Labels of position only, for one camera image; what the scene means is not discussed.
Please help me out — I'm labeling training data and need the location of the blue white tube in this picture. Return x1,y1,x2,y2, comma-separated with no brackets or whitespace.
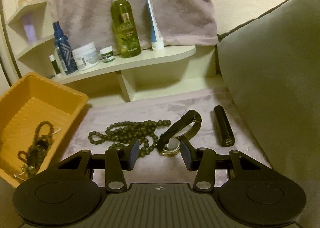
146,0,164,51

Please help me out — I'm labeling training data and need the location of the black white lip balm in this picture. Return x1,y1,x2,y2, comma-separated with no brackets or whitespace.
49,54,61,76

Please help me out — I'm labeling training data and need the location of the white cream jar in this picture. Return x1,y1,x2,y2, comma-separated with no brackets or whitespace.
72,42,100,71

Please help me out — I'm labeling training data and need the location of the white round mirror frame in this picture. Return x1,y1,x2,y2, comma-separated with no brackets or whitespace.
1,0,22,86

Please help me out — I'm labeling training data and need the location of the brown wooden bead necklace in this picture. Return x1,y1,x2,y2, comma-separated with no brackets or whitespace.
17,120,57,178

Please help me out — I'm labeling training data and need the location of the green olive spray bottle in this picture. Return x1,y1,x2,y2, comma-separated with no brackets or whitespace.
111,0,141,58

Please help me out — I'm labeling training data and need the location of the black strap silver watch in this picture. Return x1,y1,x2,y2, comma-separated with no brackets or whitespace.
156,109,202,156

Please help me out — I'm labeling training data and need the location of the mauve fuzzy mat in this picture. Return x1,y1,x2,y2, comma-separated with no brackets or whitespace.
60,87,272,189

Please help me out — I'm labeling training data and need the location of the small green-label jar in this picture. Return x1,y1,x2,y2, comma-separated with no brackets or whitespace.
99,46,115,63

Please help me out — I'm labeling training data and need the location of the orange plastic tray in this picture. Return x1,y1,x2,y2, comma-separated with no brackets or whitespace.
1,72,88,188

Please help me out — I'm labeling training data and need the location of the dark green bead necklace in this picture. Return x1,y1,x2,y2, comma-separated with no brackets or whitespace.
87,119,172,159

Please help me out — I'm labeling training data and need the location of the lavender tube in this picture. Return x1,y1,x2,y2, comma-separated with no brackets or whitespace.
21,13,37,43

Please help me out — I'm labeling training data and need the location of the mauve hanging towel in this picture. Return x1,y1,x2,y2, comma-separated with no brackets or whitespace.
43,0,220,51

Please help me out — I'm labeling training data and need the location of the grey-green cushion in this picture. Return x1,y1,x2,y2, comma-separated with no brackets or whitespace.
217,0,319,227

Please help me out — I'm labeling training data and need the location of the white corner shelf unit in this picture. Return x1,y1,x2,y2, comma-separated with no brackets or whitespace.
3,0,221,106

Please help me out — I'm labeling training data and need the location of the blue spray bottle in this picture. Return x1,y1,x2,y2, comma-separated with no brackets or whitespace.
53,21,78,75

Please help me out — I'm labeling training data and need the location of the black cylindrical power bank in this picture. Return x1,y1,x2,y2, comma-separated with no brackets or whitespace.
214,105,235,147

